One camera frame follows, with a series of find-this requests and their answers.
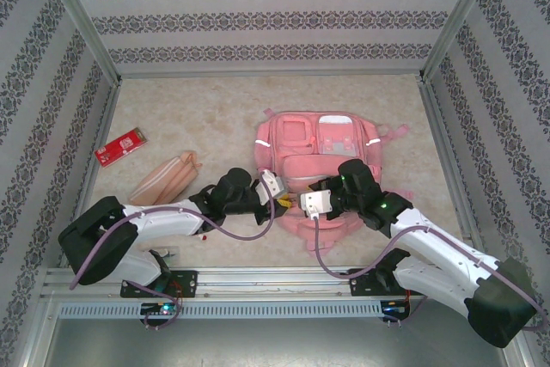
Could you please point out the pink student backpack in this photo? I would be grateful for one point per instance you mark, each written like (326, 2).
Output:
(326, 160)

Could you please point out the beige pink pencil case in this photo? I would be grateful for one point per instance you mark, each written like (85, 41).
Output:
(165, 178)

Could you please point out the red stationery package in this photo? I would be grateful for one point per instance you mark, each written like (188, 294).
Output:
(121, 147)

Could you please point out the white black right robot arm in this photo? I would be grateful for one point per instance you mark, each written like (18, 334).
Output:
(438, 246)

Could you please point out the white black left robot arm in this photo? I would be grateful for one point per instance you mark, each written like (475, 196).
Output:
(163, 221)

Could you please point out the red white marker pen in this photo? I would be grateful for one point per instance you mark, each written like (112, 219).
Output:
(202, 237)

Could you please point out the circuit board with blue light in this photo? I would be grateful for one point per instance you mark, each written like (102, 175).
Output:
(395, 309)

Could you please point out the circuit board with green light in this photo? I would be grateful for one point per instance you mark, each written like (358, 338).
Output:
(163, 308)

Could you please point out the grey metal panel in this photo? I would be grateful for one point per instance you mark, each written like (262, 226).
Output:
(275, 343)

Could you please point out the aluminium mounting rail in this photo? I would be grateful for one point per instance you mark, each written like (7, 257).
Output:
(275, 277)

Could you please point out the aluminium frame bar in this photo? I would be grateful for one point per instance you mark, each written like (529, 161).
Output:
(451, 160)
(92, 169)
(266, 74)

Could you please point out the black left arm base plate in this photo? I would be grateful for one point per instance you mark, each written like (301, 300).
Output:
(187, 283)

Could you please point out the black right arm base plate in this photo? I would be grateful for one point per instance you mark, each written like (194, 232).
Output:
(361, 283)

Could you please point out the aluminium frame post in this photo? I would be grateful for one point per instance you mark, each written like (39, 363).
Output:
(77, 14)
(462, 14)

